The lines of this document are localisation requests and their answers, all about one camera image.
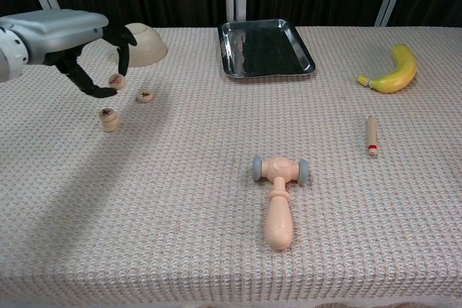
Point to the small wooden stick red band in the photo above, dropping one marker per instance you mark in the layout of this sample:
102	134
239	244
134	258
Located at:
371	133

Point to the peach plastic toy hammer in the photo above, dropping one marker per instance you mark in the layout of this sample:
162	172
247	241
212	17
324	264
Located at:
278	221

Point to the beige woven tablecloth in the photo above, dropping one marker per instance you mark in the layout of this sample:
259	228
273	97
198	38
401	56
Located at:
216	214

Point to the cream upturned bowl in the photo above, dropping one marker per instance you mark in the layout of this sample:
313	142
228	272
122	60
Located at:
148	48

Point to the rectangular metal tray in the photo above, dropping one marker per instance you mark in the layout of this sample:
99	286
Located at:
267	52

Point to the chess piece black character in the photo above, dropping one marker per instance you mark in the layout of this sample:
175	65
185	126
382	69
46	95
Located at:
107	113
145	96

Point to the yellow banana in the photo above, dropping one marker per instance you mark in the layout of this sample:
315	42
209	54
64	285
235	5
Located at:
400	73

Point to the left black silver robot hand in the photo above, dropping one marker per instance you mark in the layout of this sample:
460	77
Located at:
57	34

